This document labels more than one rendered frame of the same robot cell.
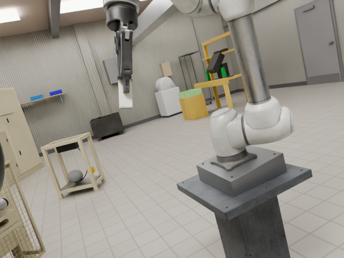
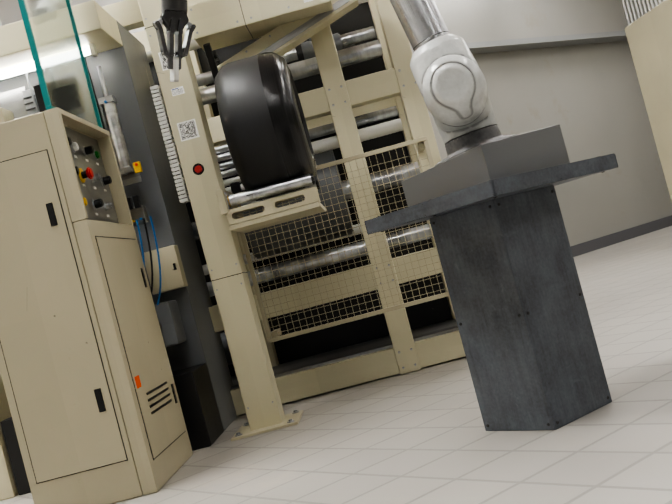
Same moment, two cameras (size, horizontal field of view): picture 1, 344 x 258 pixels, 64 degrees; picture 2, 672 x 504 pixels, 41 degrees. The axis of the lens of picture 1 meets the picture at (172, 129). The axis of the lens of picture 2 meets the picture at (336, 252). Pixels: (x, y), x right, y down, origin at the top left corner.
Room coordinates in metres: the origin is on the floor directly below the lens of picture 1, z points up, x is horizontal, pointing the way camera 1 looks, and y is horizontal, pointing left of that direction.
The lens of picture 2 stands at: (0.26, -2.50, 0.54)
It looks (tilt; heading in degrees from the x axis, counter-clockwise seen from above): 1 degrees up; 74
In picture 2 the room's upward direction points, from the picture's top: 15 degrees counter-clockwise
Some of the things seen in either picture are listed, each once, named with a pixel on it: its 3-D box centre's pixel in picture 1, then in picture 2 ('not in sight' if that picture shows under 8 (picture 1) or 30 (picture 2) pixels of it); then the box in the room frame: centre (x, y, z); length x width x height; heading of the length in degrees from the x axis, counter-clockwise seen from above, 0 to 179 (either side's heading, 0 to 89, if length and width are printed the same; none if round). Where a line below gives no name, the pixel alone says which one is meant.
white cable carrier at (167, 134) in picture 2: not in sight; (171, 144); (0.74, 1.06, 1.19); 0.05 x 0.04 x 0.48; 71
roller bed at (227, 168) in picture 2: not in sight; (227, 179); (0.99, 1.43, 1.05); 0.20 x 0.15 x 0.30; 161
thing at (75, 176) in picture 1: (74, 165); not in sight; (3.94, 1.50, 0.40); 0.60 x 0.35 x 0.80; 81
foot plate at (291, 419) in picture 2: not in sight; (268, 423); (0.83, 1.06, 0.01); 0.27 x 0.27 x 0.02; 71
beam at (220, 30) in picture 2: not in sight; (261, 11); (1.29, 1.24, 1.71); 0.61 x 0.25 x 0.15; 161
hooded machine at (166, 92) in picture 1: (168, 96); not in sight; (9.67, -0.19, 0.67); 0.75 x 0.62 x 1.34; 111
